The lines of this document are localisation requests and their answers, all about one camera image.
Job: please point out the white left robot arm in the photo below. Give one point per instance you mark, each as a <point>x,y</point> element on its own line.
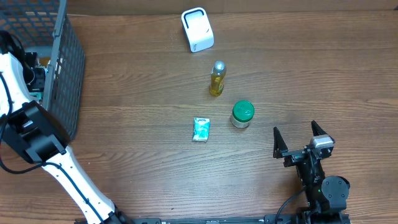
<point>40,140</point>

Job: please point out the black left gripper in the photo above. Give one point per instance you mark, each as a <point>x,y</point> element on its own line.
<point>41,84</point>

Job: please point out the green lid jar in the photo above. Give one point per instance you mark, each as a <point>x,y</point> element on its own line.
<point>242,114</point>

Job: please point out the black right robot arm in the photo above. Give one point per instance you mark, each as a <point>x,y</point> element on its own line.
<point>326,196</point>

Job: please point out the teal kleenex tissue pack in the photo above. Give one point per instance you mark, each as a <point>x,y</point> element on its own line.
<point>201,129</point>

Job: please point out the yellow liquid bottle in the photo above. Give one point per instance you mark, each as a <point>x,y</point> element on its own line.
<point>218,73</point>

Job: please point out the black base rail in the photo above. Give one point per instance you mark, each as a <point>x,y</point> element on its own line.
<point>211,221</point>

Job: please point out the dark grey mesh basket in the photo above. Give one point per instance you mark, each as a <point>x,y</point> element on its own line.
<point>44,27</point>

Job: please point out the white barcode scanner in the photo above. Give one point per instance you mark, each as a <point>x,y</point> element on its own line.
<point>197,29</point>

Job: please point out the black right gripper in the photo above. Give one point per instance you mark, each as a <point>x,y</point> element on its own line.
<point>293,155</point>

